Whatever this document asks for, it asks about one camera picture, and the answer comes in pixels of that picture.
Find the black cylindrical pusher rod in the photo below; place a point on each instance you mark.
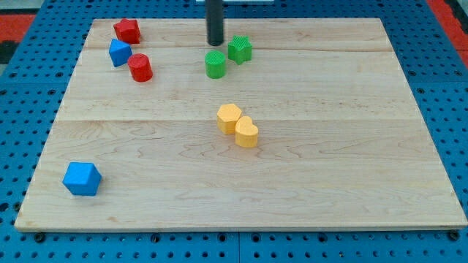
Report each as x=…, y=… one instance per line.
x=214, y=18

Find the blue triangle block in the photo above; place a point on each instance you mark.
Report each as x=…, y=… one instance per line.
x=119, y=52

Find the green star block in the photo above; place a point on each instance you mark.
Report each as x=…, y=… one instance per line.
x=240, y=49

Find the green cylinder block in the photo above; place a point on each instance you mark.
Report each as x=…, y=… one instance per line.
x=215, y=64

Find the red star block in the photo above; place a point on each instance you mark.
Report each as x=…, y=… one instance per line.
x=127, y=30

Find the red cylinder block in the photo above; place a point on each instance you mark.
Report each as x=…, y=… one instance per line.
x=140, y=67

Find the yellow hexagon block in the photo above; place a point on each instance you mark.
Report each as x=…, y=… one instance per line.
x=227, y=117

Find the yellow heart block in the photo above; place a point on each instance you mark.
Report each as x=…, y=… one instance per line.
x=246, y=133

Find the light wooden board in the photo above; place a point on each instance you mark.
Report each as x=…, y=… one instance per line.
x=342, y=145

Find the blue cube block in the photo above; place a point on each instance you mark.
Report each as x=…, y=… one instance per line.
x=82, y=179

